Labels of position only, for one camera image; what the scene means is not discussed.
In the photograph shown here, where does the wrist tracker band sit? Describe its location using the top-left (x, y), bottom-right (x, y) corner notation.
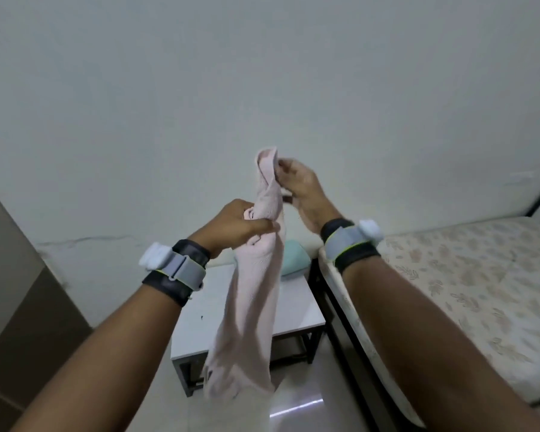
top-left (139, 239), bottom-right (211, 308)
top-left (319, 218), bottom-right (384, 273)

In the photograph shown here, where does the person's left forearm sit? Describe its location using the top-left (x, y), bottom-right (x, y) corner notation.
top-left (10, 283), bottom-right (183, 432)

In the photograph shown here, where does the black bed frame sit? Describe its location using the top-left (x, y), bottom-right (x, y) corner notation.
top-left (307, 181), bottom-right (540, 432)

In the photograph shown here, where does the brown wardrobe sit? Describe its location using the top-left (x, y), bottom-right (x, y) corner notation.
top-left (0, 176), bottom-right (94, 432)

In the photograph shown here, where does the floral mattress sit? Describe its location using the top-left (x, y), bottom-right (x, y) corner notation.
top-left (319, 215), bottom-right (540, 429)

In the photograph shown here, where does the white side table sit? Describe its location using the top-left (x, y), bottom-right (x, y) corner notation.
top-left (170, 257), bottom-right (327, 398)

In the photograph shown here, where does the pink towel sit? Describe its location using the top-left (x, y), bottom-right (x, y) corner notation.
top-left (203, 147), bottom-right (284, 404)

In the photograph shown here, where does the left wrist tracker band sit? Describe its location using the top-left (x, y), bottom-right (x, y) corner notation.
top-left (139, 239), bottom-right (211, 308)

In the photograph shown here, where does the person's right hand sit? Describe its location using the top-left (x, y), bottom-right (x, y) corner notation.
top-left (277, 158), bottom-right (345, 234)

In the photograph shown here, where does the right wrist tracker band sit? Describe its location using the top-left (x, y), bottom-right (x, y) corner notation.
top-left (319, 218), bottom-right (384, 273)

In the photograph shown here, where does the person's left hand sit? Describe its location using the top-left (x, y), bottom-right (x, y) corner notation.
top-left (188, 199), bottom-right (281, 261)

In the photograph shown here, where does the light green cloth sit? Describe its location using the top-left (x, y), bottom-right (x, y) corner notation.
top-left (280, 239), bottom-right (312, 281)

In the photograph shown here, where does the person's right forearm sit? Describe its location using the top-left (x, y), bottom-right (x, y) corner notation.
top-left (341, 255), bottom-right (540, 432)

